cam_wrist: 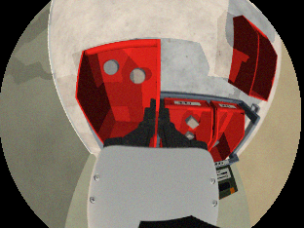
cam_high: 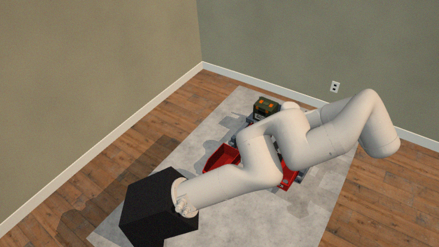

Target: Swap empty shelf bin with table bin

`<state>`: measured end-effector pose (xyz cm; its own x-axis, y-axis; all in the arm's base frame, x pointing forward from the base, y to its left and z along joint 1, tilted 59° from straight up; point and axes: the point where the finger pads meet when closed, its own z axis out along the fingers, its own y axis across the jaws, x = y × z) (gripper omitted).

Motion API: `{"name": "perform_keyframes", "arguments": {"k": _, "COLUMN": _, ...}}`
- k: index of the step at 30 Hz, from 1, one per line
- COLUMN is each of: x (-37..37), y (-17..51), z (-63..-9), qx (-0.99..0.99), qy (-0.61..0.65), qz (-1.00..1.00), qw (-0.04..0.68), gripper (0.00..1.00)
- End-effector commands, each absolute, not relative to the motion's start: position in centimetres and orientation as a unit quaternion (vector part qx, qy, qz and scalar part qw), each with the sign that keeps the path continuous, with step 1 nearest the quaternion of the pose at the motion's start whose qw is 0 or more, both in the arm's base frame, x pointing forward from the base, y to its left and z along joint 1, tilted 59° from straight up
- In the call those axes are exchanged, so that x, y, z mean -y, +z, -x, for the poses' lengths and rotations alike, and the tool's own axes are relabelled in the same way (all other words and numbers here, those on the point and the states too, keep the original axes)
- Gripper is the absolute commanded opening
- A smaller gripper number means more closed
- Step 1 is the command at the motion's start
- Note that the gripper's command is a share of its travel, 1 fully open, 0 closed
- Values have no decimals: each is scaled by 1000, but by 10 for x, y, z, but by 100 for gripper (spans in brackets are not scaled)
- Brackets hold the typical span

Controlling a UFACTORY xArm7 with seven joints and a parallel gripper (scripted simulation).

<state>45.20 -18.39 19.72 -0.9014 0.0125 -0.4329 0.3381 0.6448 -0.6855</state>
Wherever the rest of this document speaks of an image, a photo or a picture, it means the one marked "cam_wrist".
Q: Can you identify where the dark green case with orange latches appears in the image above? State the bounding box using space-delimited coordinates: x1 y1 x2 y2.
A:
216 165 238 200

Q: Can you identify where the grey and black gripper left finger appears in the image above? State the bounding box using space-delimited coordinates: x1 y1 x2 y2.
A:
103 98 156 147

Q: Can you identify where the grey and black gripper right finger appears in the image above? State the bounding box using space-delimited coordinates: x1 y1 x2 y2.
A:
157 98 208 150

